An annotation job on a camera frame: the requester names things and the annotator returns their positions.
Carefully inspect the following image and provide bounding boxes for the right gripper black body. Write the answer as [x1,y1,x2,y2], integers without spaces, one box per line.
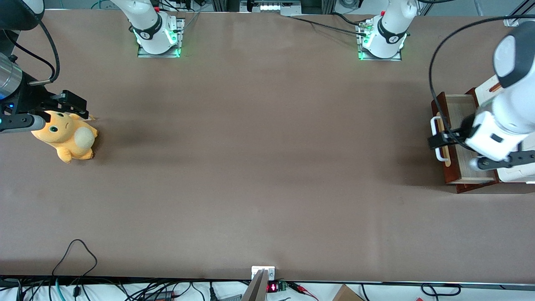
[2,72,64,115]

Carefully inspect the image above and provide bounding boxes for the white drawer handle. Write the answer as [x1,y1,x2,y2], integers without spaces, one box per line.
[430,116,450,163]

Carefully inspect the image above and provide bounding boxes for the dark wood drawer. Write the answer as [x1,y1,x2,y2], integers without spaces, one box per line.
[431,94,498,186]

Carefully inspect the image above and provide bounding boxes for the orange plush toy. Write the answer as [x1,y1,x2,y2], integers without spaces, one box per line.
[31,110,99,164]

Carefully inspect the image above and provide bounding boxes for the white-topped dark wood cabinet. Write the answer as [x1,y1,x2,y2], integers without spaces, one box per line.
[456,74,535,194]

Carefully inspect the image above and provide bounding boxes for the brown cardboard box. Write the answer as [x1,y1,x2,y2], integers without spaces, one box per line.
[332,284,365,301]

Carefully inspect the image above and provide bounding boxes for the black power adapter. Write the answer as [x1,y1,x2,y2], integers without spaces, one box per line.
[143,290,177,301]

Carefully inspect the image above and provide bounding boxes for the red black clip leads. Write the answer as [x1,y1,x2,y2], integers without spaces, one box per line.
[288,282,319,301]

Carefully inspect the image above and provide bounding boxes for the aluminium bar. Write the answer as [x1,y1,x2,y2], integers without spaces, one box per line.
[241,269,268,301]

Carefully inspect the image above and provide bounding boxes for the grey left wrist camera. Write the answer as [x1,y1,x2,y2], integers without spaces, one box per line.
[471,150,535,171]

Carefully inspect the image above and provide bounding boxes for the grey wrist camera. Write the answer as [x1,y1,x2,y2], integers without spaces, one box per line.
[471,150,535,171]
[0,113,47,135]

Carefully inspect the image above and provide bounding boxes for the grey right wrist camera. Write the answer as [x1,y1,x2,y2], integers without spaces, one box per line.
[0,113,47,135]

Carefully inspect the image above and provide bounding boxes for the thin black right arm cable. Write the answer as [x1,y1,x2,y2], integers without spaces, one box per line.
[3,30,57,71]

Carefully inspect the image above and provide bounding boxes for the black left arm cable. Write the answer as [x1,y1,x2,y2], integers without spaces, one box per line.
[428,14,535,151]

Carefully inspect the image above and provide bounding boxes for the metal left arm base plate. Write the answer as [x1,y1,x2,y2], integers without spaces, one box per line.
[356,23,403,62]

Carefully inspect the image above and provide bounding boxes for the aluminium frame profile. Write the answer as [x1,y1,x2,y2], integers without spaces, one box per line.
[503,0,535,28]

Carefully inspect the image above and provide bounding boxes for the thin black looped cable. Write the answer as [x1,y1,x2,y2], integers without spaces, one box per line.
[51,239,99,278]

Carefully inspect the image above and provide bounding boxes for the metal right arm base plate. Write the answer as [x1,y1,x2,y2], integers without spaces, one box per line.
[137,18,186,59]

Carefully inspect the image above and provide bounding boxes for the black coiled cable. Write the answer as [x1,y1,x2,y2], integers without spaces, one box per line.
[420,283,462,298]

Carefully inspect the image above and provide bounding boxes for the black cable across table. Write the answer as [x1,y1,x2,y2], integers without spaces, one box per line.
[288,13,371,38]

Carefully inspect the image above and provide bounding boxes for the white metal bracket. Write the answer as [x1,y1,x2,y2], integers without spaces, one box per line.
[251,266,276,281]

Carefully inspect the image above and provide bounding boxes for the lit device on frame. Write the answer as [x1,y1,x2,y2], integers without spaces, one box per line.
[240,0,302,13]

